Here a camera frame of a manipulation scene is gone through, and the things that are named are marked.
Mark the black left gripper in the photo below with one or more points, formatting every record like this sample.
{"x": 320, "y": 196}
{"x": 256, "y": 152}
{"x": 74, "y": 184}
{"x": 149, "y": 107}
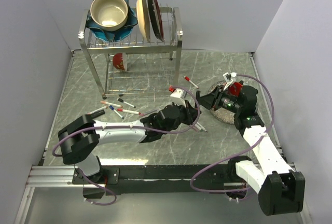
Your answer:
{"x": 191, "y": 112}

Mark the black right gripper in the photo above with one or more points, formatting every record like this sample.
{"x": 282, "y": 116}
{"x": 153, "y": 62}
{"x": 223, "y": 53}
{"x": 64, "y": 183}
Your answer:
{"x": 212, "y": 100}

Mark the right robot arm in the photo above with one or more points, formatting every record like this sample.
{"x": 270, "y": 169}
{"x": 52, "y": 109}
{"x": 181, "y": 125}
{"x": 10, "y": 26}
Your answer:
{"x": 280, "y": 189}

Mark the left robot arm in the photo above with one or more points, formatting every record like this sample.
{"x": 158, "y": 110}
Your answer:
{"x": 78, "y": 139}

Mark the thin pink pen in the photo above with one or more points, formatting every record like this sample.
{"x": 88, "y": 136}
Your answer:
{"x": 98, "y": 110}

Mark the speckled grey plate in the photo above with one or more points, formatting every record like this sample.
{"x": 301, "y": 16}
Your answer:
{"x": 220, "y": 112}

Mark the red cup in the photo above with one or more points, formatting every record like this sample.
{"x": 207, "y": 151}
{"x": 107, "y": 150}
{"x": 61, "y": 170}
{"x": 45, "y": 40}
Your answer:
{"x": 235, "y": 88}

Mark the black capped white marker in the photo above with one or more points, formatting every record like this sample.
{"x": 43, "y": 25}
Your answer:
{"x": 125, "y": 102}

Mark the blue capped white marker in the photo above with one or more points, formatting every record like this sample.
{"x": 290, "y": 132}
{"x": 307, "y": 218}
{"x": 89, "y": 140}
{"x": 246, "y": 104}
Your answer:
{"x": 116, "y": 112}

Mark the steel dish rack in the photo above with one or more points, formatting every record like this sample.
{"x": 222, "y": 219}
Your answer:
{"x": 152, "y": 67}

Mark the green black marker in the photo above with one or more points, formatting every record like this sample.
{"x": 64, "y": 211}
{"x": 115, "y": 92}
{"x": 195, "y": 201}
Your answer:
{"x": 97, "y": 113}

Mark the pink capped white marker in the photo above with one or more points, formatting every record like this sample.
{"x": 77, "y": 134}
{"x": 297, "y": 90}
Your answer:
{"x": 111, "y": 104}

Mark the small red patterned bowl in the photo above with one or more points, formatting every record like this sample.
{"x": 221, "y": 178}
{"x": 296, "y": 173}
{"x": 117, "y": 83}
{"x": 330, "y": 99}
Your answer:
{"x": 120, "y": 62}

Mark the blue wavy bowl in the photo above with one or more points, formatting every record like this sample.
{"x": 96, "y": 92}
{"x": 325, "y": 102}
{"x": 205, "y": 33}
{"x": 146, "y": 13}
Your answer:
{"x": 113, "y": 36}

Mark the dark red plate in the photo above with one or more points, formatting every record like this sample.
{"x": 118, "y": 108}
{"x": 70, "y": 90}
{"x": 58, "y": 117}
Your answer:
{"x": 155, "y": 19}

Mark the cream plate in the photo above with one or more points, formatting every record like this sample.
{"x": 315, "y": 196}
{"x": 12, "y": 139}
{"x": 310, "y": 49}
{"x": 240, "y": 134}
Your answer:
{"x": 143, "y": 19}

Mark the beige ceramic bowl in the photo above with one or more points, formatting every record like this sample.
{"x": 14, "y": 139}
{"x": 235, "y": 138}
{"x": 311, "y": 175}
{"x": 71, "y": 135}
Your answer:
{"x": 110, "y": 15}

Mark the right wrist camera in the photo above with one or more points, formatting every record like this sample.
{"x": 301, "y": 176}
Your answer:
{"x": 229, "y": 78}

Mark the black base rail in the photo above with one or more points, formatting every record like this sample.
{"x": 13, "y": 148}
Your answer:
{"x": 166, "y": 186}

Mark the aluminium frame rail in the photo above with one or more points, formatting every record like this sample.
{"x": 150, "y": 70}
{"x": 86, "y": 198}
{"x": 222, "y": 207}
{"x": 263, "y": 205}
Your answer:
{"x": 63, "y": 176}

